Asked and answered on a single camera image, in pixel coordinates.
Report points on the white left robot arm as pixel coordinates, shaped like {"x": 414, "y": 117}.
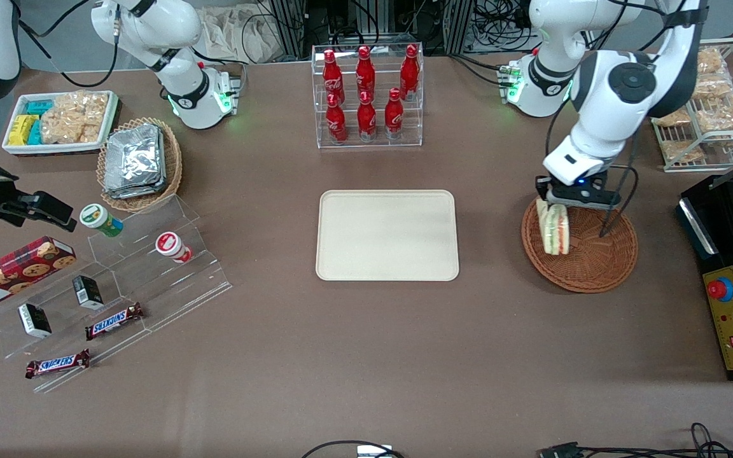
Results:
{"x": 608, "y": 108}

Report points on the beige plastic tray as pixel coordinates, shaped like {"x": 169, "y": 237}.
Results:
{"x": 385, "y": 235}

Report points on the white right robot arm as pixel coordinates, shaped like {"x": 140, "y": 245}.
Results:
{"x": 182, "y": 95}

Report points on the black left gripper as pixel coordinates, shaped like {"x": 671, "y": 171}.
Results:
{"x": 545, "y": 188}

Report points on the aluminium frame post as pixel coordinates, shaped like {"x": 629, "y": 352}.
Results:
{"x": 459, "y": 25}
{"x": 290, "y": 25}

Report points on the triangular sandwich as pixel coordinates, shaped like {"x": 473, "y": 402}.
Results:
{"x": 555, "y": 230}

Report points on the red emergency stop button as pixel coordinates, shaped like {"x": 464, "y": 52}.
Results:
{"x": 718, "y": 289}

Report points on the small black box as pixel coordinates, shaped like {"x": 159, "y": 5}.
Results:
{"x": 34, "y": 320}
{"x": 88, "y": 292}

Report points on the yellow snack pack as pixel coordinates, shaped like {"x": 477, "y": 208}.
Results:
{"x": 20, "y": 129}

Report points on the clear bag of rice crackers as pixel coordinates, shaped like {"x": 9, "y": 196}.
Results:
{"x": 683, "y": 151}
{"x": 711, "y": 61}
{"x": 723, "y": 113}
{"x": 673, "y": 118}
{"x": 715, "y": 86}

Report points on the small white device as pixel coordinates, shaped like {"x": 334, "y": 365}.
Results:
{"x": 374, "y": 451}

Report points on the black machine housing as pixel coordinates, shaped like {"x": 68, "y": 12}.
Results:
{"x": 704, "y": 222}

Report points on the white rectangular snack tray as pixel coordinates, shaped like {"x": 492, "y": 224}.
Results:
{"x": 55, "y": 148}

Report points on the red cola bottle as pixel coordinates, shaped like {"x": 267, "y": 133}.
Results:
{"x": 336, "y": 122}
{"x": 394, "y": 117}
{"x": 331, "y": 77}
{"x": 366, "y": 119}
{"x": 410, "y": 74}
{"x": 365, "y": 75}

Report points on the red tartan cookie box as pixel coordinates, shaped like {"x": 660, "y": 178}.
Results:
{"x": 13, "y": 273}

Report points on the black plug connector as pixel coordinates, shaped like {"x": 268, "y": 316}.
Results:
{"x": 558, "y": 451}

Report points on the clear acrylic stepped shelf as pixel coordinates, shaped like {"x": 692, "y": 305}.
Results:
{"x": 150, "y": 286}

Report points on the beige cloth bag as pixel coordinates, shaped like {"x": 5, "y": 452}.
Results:
{"x": 239, "y": 35}

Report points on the teal snack pack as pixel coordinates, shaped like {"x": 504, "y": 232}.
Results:
{"x": 35, "y": 133}
{"x": 39, "y": 107}

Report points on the oval light wicker basket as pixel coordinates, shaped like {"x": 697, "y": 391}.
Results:
{"x": 172, "y": 165}

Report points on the clear acrylic bottle rack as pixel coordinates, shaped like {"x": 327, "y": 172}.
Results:
{"x": 379, "y": 143}

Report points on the round brown wicker basket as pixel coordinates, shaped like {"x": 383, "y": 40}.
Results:
{"x": 589, "y": 267}

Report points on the brown snickers bar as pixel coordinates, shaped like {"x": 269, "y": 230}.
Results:
{"x": 57, "y": 364}
{"x": 114, "y": 321}

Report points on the red lid snack cup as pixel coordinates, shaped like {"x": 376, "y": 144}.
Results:
{"x": 171, "y": 246}

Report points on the green lid snack cup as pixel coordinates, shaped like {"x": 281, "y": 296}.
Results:
{"x": 99, "y": 218}

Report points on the silver foil pack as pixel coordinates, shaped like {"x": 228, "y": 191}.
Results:
{"x": 134, "y": 191}
{"x": 134, "y": 152}

